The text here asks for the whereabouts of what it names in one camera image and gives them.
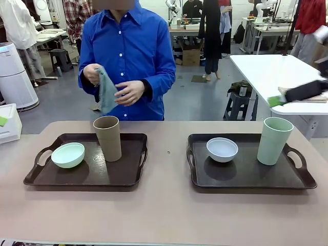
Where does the person's right hand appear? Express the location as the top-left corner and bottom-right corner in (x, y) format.
(84, 64), (106, 87)

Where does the bystander in white coat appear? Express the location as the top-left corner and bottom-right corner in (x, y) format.
(0, 0), (46, 83)

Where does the white side table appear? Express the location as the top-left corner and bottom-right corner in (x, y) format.
(229, 53), (328, 140)

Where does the person's left forearm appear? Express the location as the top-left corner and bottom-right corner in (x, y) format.
(142, 69), (177, 99)

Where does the mint green bowl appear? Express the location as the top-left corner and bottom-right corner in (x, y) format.
(51, 142), (86, 169)

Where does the black backpack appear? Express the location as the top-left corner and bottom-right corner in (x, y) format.
(233, 23), (245, 44)

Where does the grey plastic stool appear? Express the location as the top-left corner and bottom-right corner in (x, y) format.
(223, 91), (258, 121)

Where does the bystander in red top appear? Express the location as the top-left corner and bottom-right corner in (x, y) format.
(291, 0), (327, 65)

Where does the bystander in plaid shirt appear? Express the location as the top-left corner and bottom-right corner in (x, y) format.
(63, 0), (90, 44)

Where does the tall light green cup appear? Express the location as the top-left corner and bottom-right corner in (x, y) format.
(257, 117), (294, 166)

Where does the person's left hand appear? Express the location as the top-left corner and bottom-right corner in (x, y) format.
(114, 80), (146, 107)

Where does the white bowl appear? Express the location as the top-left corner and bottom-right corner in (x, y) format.
(206, 137), (239, 163)

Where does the dark brown serving tray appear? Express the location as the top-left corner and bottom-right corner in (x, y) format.
(187, 133), (318, 190)
(23, 132), (149, 187)

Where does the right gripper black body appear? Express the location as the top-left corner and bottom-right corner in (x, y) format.
(284, 79), (328, 103)

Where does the grey-green cloth mat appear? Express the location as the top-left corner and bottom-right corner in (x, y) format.
(94, 67), (119, 115)

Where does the black plastic stool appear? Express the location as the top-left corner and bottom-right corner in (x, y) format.
(50, 48), (74, 72)

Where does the black tripod pole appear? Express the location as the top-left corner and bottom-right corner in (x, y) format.
(281, 0), (302, 56)

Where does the white air purifier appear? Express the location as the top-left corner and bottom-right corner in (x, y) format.
(0, 42), (39, 110)

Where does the tall brown cup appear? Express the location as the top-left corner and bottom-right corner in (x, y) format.
(92, 115), (122, 162)

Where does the person in blue shirt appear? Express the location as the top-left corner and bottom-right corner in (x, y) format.
(78, 0), (177, 121)

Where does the white foam box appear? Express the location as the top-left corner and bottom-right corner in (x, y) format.
(0, 103), (23, 145)

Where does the cardboard box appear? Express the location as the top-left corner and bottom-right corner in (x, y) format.
(182, 48), (201, 67)

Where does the bystander in black clothes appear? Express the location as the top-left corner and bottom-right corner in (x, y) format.
(198, 0), (222, 81)

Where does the camouflage cloth bundle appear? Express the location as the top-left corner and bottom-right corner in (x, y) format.
(228, 80), (253, 97)

